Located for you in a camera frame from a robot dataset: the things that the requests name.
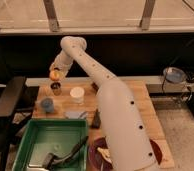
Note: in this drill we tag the black dish brush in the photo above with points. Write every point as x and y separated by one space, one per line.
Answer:
53 160

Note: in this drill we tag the yellow corn cob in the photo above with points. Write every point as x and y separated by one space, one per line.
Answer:
104 152

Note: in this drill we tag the green plastic tray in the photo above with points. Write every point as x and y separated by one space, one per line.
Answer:
43 136

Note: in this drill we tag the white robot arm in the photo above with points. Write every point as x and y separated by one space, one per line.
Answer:
126 137

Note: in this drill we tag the light blue cloth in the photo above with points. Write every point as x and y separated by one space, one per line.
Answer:
76 114

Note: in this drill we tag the yellow red apple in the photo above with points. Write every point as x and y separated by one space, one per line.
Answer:
54 75

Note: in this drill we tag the orange bowl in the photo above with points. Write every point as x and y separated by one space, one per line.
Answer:
157 151

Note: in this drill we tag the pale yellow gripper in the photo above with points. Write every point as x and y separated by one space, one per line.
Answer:
53 67

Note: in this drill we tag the purple bowl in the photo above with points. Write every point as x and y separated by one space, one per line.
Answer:
95 158

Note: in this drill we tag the wooden cutting board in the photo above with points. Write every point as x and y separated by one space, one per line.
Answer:
64 102

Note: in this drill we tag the black rectangular bar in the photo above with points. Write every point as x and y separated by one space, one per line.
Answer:
96 122

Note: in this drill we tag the white paper cup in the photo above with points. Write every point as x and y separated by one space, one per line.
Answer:
77 94

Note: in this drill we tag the blue plastic cup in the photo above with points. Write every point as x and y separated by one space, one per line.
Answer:
47 105

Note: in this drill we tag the small metal cup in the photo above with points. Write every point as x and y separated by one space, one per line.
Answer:
56 88

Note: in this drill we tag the black office chair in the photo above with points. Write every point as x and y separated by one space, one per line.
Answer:
11 91

